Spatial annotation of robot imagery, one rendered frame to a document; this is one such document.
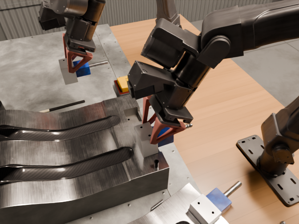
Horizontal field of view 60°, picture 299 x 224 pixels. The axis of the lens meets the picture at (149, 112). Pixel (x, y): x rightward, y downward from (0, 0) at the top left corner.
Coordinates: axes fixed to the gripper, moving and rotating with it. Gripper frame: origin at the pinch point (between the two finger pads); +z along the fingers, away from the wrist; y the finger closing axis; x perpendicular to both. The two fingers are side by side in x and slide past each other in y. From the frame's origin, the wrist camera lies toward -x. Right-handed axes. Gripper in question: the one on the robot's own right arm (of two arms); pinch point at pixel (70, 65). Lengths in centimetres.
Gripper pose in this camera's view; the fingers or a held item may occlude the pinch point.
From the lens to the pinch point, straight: 76.1
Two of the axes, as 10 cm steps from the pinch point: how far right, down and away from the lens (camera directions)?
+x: 8.2, 1.2, 5.6
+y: 3.5, 6.6, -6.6
